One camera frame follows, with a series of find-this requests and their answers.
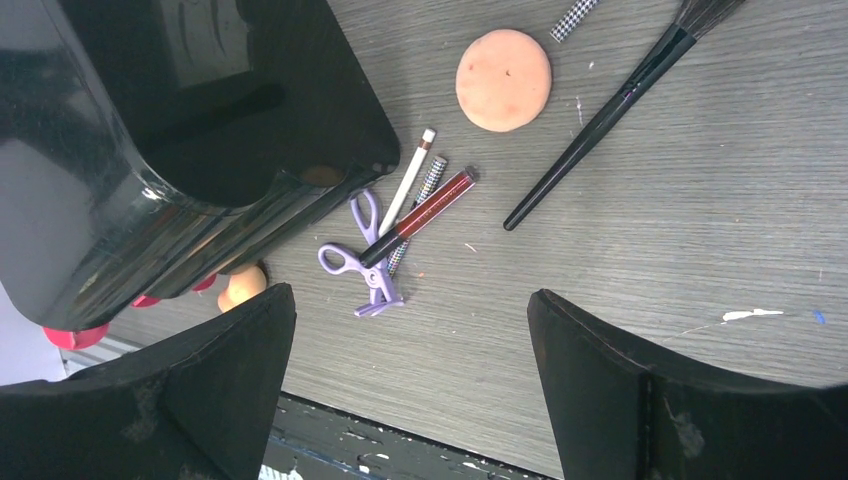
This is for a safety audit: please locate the red lip gloss tube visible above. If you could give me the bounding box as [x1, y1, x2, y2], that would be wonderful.
[358, 166, 480, 268]

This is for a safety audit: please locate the round orange powder puff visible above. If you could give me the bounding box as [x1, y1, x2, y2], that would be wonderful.
[455, 29, 552, 133]

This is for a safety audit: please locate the white makeup pencil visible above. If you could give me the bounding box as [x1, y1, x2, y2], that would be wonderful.
[379, 128, 436, 236]

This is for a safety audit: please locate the black drawer organizer cabinet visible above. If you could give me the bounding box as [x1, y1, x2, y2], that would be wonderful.
[1, 1, 400, 331]

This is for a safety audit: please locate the houndstooth pattern pencil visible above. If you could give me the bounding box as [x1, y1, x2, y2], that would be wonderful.
[386, 155, 448, 278]

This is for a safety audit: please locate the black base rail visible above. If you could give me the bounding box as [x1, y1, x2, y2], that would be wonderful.
[258, 392, 545, 480]

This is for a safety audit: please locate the black makeup brush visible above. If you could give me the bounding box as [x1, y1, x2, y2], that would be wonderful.
[503, 0, 744, 231]

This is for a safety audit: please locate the orange beauty blender sponge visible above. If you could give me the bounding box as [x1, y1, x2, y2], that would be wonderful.
[217, 265, 268, 313]

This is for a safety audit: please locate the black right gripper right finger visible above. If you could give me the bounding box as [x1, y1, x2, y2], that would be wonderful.
[527, 289, 847, 479]

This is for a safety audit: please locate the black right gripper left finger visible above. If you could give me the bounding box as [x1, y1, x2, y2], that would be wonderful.
[1, 283, 297, 479]

